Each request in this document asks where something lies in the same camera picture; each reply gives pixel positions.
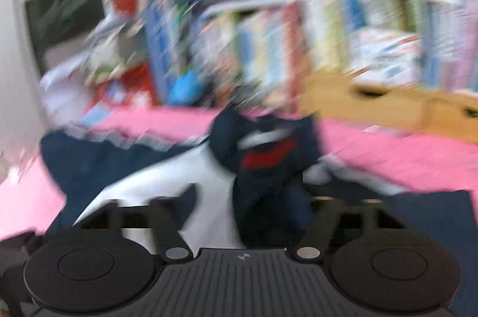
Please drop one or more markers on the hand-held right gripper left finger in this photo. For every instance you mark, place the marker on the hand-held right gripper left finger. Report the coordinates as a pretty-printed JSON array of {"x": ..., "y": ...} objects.
[{"x": 162, "y": 223}]

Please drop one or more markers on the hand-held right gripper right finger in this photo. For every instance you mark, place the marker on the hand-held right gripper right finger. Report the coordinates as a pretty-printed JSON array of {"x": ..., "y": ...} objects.
[{"x": 325, "y": 223}]

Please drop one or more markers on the navy white red-striped jacket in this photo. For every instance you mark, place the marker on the navy white red-striped jacket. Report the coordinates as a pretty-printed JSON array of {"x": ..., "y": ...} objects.
[{"x": 123, "y": 160}]

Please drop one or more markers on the pink rabbit-print blanket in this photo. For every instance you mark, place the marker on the pink rabbit-print blanket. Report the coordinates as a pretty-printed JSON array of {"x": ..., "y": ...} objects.
[{"x": 392, "y": 160}]

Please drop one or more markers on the light blue booklet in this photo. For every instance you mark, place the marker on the light blue booklet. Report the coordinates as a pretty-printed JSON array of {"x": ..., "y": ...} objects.
[{"x": 95, "y": 115}]

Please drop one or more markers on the wooden drawer organiser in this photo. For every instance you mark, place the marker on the wooden drawer organiser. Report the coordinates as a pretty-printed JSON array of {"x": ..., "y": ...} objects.
[{"x": 392, "y": 108}]

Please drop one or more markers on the blue plush ball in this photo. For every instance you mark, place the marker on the blue plush ball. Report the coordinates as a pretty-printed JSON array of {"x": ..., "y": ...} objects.
[{"x": 186, "y": 87}]

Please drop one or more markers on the row of tall blue workbooks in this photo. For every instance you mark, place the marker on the row of tall blue workbooks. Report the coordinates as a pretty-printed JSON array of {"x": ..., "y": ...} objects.
[{"x": 160, "y": 48}]

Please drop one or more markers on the pencil-print paper box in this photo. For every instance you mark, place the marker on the pencil-print paper box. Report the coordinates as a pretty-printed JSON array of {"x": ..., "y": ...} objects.
[{"x": 384, "y": 55}]

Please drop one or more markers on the stack of papers and booklets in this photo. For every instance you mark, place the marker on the stack of papers and booklets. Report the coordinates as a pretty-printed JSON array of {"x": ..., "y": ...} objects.
[{"x": 112, "y": 48}]

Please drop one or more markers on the row of short colourful books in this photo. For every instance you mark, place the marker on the row of short colourful books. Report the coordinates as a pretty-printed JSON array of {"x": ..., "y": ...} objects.
[{"x": 254, "y": 48}]

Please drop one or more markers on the long row of children's books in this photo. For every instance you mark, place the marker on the long row of children's books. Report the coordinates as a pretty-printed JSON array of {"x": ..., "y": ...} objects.
[{"x": 440, "y": 33}]

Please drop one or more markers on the small red plastic basket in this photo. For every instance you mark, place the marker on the small red plastic basket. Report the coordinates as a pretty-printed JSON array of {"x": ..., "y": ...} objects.
[{"x": 125, "y": 0}]

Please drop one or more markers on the white shelf board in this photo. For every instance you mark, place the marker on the white shelf board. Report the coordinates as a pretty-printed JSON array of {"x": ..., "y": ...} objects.
[{"x": 254, "y": 1}]

